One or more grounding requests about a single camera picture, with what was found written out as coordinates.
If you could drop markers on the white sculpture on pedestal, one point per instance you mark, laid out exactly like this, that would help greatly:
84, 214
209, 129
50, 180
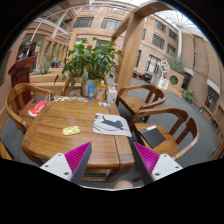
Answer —
160, 80

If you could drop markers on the black notebook on chair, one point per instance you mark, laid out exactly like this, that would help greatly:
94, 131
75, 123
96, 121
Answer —
152, 136

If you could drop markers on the potted green plant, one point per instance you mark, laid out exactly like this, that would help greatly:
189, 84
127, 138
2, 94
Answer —
91, 63

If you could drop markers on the grey cat mouse pad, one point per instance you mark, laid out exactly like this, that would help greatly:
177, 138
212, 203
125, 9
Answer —
111, 125

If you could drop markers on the wooden chair left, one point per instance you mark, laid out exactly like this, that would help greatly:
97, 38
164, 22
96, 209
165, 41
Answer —
19, 101

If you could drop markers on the wooden chair far right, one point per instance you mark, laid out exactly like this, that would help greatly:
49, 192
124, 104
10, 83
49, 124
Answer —
153, 97

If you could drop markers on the dark red lectern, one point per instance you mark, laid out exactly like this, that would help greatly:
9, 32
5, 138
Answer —
20, 71

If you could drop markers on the clear pump sanitizer bottle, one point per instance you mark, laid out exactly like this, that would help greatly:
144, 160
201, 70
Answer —
112, 94

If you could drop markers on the wooden pillar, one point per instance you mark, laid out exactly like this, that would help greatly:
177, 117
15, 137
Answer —
133, 26

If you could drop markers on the yellow computer mouse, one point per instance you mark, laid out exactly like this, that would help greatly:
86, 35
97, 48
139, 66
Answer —
71, 130

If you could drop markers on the wooden chair behind table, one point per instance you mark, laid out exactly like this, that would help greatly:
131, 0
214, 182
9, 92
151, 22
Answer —
70, 85

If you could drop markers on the wooden chair near right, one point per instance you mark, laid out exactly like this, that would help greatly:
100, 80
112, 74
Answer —
184, 125

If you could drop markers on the red and white packet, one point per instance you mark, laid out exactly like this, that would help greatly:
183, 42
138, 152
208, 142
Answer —
34, 111

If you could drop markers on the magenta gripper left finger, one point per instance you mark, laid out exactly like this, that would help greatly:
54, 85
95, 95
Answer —
70, 166

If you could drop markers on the yellow bottle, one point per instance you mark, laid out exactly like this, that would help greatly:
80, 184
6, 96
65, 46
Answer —
101, 91

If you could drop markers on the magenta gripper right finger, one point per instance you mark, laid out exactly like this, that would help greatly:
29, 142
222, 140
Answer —
153, 166

